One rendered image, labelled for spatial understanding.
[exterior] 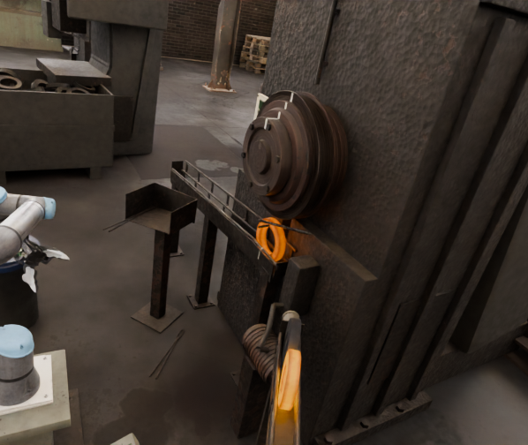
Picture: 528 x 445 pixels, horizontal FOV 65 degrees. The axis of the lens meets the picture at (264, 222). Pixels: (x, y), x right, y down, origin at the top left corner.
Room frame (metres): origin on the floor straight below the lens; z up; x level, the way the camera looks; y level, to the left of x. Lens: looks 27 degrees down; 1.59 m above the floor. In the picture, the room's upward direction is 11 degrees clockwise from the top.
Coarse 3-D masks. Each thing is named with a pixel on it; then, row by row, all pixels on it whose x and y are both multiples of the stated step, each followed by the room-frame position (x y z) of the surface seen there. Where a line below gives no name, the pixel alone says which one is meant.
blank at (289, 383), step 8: (288, 352) 0.85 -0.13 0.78; (296, 352) 0.84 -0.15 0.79; (288, 360) 0.81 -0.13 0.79; (296, 360) 0.81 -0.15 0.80; (288, 368) 0.78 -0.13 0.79; (296, 368) 0.78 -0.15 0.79; (288, 376) 0.77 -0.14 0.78; (296, 376) 0.77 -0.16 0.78; (280, 384) 0.84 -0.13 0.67; (288, 384) 0.75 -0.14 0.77; (296, 384) 0.75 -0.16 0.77; (280, 392) 0.80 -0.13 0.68; (288, 392) 0.74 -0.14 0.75; (296, 392) 0.74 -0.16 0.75; (280, 400) 0.76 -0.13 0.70; (288, 400) 0.74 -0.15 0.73; (280, 408) 0.75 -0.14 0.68; (288, 408) 0.74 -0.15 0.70
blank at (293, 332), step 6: (294, 318) 1.00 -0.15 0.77; (288, 324) 1.02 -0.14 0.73; (294, 324) 0.97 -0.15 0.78; (300, 324) 0.97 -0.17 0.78; (288, 330) 0.98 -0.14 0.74; (294, 330) 0.94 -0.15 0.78; (300, 330) 0.95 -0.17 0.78; (288, 336) 0.94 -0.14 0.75; (294, 336) 0.93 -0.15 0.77; (288, 342) 0.91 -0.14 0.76; (294, 342) 0.91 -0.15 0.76; (288, 348) 0.90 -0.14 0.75; (294, 348) 0.90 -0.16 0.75; (282, 354) 0.98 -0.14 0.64; (282, 360) 0.94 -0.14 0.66; (282, 366) 0.90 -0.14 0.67
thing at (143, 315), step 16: (128, 192) 1.73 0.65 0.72; (144, 192) 1.83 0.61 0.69; (160, 192) 1.88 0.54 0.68; (176, 192) 1.85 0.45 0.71; (128, 208) 1.73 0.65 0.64; (144, 208) 1.83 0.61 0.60; (160, 208) 1.88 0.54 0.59; (176, 208) 1.85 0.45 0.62; (192, 208) 1.78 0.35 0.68; (144, 224) 1.68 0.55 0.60; (160, 224) 1.70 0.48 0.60; (176, 224) 1.66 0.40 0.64; (160, 240) 1.72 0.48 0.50; (160, 256) 1.72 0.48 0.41; (160, 272) 1.72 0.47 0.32; (160, 288) 1.71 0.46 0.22; (160, 304) 1.72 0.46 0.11; (144, 320) 1.69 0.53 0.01; (160, 320) 1.71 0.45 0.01
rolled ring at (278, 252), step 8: (264, 224) 1.52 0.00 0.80; (256, 232) 1.56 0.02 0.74; (264, 232) 1.55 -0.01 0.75; (280, 232) 1.44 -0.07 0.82; (264, 240) 1.54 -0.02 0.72; (280, 240) 1.42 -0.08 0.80; (264, 248) 1.51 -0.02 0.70; (280, 248) 1.42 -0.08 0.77; (272, 256) 1.44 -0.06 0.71; (280, 256) 1.42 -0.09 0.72
